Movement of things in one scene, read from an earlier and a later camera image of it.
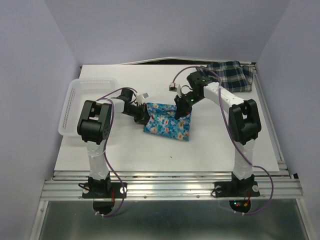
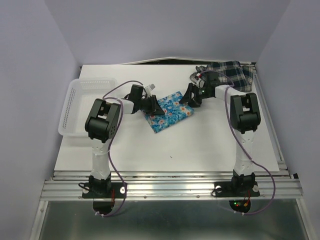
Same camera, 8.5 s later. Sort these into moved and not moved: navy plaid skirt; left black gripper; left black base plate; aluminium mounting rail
Moved: left black gripper
Not moved: navy plaid skirt; aluminium mounting rail; left black base plate
